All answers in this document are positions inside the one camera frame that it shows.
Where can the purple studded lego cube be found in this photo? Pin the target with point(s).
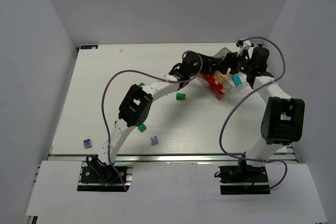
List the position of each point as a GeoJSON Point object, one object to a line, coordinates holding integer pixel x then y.
{"type": "Point", "coordinates": [154, 140]}

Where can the aluminium table rail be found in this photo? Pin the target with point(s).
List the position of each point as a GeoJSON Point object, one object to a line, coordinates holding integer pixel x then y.
{"type": "Point", "coordinates": [151, 158]}

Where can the blue label sticker left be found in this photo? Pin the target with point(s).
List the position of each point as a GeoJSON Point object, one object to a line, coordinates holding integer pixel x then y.
{"type": "Point", "coordinates": [88, 47]}

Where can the clear compartment container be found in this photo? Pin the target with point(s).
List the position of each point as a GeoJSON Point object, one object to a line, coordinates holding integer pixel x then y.
{"type": "Point", "coordinates": [225, 80]}

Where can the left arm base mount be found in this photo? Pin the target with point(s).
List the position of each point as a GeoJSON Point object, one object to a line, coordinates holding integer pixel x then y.
{"type": "Point", "coordinates": [96, 175]}

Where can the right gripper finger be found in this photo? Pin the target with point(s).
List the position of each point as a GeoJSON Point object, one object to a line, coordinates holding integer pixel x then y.
{"type": "Point", "coordinates": [235, 59]}
{"type": "Point", "coordinates": [225, 66]}

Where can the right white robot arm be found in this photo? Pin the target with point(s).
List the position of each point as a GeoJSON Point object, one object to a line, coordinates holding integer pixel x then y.
{"type": "Point", "coordinates": [282, 122]}

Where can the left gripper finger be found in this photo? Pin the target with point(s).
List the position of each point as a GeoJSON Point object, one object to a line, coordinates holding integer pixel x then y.
{"type": "Point", "coordinates": [208, 71]}
{"type": "Point", "coordinates": [211, 60]}

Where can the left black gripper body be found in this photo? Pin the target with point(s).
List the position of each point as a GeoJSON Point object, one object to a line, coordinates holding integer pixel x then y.
{"type": "Point", "coordinates": [210, 60]}

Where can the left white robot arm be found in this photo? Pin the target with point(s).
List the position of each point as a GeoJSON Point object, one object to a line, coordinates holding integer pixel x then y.
{"type": "Point", "coordinates": [134, 108]}

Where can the green studded lego cube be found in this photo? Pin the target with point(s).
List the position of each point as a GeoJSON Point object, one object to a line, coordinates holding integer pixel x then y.
{"type": "Point", "coordinates": [142, 127]}

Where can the cyan 2x4 lego brick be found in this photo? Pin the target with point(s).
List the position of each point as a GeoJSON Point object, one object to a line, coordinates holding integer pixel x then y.
{"type": "Point", "coordinates": [236, 80]}

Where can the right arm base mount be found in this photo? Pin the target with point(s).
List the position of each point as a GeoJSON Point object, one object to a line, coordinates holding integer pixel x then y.
{"type": "Point", "coordinates": [236, 181]}

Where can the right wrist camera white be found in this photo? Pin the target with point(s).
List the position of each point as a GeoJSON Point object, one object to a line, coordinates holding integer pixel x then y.
{"type": "Point", "coordinates": [243, 45]}

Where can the purple upturned lego cube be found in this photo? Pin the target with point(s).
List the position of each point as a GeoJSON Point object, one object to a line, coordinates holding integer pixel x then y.
{"type": "Point", "coordinates": [87, 143]}

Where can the green curved lego brick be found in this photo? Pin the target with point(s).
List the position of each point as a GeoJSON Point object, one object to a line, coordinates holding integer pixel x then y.
{"type": "Point", "coordinates": [180, 96]}

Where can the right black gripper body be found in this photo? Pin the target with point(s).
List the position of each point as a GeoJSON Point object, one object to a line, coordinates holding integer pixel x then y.
{"type": "Point", "coordinates": [230, 61]}

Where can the red sloped lego brick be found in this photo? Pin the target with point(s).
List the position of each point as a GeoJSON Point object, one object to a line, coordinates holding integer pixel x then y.
{"type": "Point", "coordinates": [210, 79]}

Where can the red 2x3 lego brick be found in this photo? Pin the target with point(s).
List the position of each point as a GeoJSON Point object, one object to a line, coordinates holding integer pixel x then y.
{"type": "Point", "coordinates": [217, 87]}

